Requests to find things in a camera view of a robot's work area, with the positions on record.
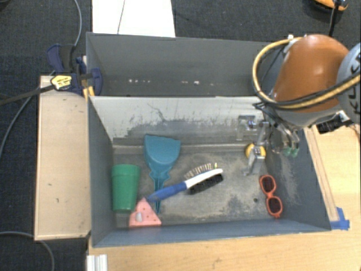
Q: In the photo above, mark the orange-red sunglasses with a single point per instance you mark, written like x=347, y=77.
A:
x=268, y=184

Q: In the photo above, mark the blue and white brush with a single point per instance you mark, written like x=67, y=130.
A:
x=169, y=192

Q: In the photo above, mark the grey metal bin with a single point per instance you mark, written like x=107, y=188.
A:
x=169, y=63

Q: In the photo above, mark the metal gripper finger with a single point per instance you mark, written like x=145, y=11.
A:
x=248, y=124
x=256, y=155

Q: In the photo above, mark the pale wood flat board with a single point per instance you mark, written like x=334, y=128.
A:
x=62, y=157

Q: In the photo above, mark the green plastic cup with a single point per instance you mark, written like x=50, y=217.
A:
x=125, y=188

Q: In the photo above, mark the black cylinder on white bracket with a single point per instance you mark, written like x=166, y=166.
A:
x=328, y=126

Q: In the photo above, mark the teal plastic scoop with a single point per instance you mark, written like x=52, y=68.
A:
x=161, y=154

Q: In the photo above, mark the pink toy cheese wedge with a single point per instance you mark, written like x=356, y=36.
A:
x=144, y=217

